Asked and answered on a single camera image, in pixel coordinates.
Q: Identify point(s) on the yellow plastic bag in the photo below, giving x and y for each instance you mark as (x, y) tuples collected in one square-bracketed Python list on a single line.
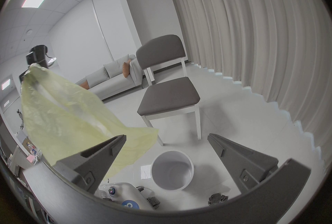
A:
[(64, 119)]

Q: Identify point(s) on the grey chair with white legs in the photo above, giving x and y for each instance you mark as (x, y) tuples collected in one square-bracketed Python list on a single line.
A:
[(168, 96)]

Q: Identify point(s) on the white trash bin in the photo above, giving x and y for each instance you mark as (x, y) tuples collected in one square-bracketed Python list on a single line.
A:
[(179, 184)]

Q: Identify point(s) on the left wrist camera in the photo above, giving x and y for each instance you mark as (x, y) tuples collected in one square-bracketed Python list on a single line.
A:
[(31, 59)]

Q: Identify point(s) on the white curtain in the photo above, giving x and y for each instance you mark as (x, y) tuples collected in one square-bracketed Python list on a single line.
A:
[(246, 23)]

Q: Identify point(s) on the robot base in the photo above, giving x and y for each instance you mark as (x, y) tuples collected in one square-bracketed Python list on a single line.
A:
[(122, 191)]

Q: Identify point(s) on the pale grey sofa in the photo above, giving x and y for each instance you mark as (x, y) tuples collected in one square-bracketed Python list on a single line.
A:
[(114, 83)]

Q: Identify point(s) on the black plastic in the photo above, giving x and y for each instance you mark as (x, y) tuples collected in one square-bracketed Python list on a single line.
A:
[(217, 198)]

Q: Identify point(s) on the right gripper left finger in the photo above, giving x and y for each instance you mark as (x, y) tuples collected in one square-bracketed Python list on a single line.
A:
[(88, 166)]

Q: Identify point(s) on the orange cushion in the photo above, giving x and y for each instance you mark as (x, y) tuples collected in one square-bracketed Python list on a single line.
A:
[(84, 84), (126, 68)]

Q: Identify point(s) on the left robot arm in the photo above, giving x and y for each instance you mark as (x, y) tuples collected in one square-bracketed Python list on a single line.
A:
[(39, 52)]

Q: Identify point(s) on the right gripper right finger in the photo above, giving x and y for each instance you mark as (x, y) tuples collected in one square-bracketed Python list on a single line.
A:
[(241, 163)]

